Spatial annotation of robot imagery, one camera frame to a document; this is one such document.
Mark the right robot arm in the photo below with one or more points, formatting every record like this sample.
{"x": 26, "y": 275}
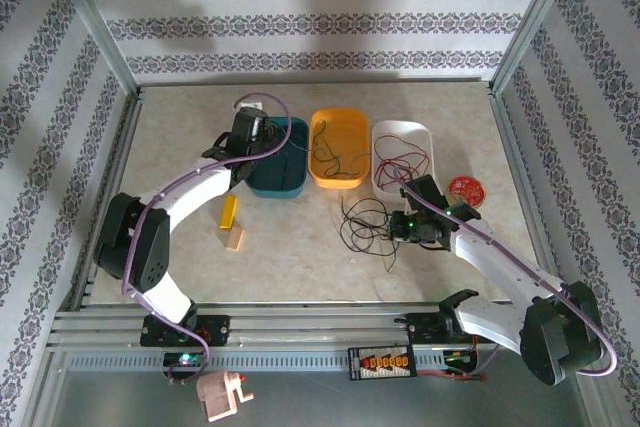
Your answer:
{"x": 500, "y": 267}

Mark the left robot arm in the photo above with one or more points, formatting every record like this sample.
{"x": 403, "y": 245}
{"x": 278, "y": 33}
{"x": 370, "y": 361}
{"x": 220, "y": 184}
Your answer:
{"x": 190, "y": 197}

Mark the red round lid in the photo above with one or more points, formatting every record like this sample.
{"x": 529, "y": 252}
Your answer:
{"x": 467, "y": 190}

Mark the teal plastic bin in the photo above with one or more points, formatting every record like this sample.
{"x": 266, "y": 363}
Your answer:
{"x": 280, "y": 188}

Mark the yellow block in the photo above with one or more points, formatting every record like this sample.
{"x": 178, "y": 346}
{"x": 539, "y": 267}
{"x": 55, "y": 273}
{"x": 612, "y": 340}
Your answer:
{"x": 228, "y": 212}

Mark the orange plastic bin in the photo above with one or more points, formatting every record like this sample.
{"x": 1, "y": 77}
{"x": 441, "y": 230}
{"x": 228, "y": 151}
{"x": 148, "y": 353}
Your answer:
{"x": 345, "y": 137}

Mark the white plastic bin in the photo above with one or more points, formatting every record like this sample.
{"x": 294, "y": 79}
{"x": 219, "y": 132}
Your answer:
{"x": 400, "y": 127}

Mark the wooden block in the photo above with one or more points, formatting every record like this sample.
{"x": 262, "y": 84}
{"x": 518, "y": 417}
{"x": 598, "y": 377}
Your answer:
{"x": 235, "y": 239}

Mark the black power distribution board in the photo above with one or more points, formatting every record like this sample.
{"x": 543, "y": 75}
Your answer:
{"x": 382, "y": 362}

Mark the small board with LED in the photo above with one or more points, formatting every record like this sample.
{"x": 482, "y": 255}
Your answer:
{"x": 460, "y": 358}
{"x": 185, "y": 359}

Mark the red power lead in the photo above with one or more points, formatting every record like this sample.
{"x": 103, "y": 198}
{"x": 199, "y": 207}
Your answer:
{"x": 435, "y": 373}

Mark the pink clamp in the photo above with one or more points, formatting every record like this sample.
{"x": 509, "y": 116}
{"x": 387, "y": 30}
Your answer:
{"x": 217, "y": 394}

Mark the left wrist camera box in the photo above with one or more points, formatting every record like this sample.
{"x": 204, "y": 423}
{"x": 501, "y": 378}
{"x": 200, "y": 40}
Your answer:
{"x": 250, "y": 107}

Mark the aluminium frame rail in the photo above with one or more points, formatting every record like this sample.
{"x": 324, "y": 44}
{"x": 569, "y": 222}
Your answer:
{"x": 310, "y": 322}
{"x": 122, "y": 147}
{"x": 300, "y": 82}
{"x": 510, "y": 147}

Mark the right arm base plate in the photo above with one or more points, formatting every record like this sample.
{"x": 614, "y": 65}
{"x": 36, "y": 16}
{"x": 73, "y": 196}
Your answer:
{"x": 425, "y": 334}

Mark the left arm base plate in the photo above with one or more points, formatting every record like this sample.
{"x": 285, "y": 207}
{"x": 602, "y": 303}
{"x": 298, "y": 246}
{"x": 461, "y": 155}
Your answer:
{"x": 220, "y": 332}

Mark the aluminium frame post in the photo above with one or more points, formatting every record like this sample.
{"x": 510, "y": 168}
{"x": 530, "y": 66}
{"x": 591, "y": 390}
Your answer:
{"x": 92, "y": 17}
{"x": 531, "y": 22}

